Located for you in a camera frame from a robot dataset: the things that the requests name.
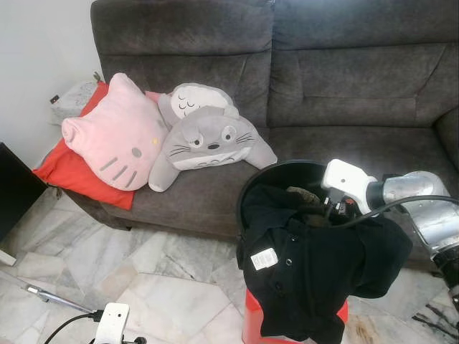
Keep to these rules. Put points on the small sleeping Totoro plush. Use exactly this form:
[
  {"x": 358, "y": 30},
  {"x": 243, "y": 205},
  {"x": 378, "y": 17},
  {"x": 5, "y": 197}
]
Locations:
[{"x": 190, "y": 100}]

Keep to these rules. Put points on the red cushion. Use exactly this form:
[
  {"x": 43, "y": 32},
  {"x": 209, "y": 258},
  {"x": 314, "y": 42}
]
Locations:
[{"x": 64, "y": 175}]

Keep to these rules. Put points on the black button shirt white label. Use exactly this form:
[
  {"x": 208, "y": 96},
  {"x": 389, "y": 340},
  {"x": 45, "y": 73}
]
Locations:
[{"x": 315, "y": 265}]

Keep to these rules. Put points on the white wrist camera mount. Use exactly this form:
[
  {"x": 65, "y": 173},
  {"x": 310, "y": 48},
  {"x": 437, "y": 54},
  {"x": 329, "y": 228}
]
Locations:
[
  {"x": 113, "y": 322},
  {"x": 344, "y": 179}
]

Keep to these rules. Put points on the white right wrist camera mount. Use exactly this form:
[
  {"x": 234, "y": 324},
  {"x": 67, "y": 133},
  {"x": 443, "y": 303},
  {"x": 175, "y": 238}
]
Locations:
[{"x": 344, "y": 179}]

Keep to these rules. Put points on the pink cat face cushion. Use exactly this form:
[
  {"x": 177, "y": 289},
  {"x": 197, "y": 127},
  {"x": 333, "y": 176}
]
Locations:
[{"x": 115, "y": 136}]

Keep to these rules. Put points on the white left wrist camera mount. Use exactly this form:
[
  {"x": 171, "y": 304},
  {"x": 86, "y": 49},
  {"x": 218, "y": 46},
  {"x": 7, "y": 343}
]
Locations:
[{"x": 113, "y": 322}]

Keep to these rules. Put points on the black round laundry bin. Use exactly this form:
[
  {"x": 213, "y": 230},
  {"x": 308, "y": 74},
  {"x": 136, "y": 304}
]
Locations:
[{"x": 287, "y": 172}]

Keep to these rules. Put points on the dark grey fabric sofa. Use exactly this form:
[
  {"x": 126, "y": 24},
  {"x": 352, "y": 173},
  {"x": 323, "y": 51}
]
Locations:
[{"x": 344, "y": 86}]

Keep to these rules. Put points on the grey patterned fabric box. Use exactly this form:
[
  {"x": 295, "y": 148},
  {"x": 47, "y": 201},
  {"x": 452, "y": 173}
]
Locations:
[{"x": 75, "y": 104}]

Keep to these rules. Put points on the large grey Totoro plush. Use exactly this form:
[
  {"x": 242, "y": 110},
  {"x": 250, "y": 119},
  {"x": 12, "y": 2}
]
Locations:
[{"x": 208, "y": 136}]

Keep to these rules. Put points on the red plastic stool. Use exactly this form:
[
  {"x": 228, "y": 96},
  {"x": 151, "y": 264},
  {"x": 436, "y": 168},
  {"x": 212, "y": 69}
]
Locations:
[{"x": 252, "y": 322}]

